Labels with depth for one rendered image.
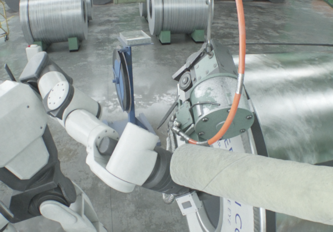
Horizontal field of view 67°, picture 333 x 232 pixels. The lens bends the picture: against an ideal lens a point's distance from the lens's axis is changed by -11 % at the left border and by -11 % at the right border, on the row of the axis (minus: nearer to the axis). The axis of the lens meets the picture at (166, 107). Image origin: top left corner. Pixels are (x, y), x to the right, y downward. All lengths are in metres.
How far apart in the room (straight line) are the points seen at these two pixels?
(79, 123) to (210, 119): 0.29
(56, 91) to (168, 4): 5.19
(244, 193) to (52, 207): 0.88
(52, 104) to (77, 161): 2.10
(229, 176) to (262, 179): 0.02
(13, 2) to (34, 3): 6.70
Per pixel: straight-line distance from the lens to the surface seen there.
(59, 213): 1.04
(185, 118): 0.75
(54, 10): 5.81
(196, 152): 0.20
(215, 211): 1.56
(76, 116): 0.65
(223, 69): 0.71
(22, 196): 1.03
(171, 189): 0.57
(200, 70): 0.75
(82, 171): 2.64
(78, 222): 1.09
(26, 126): 0.85
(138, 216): 2.20
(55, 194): 1.03
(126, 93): 2.45
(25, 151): 0.88
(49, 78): 0.83
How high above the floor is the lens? 1.71
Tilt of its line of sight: 29 degrees down
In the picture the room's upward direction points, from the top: straight up
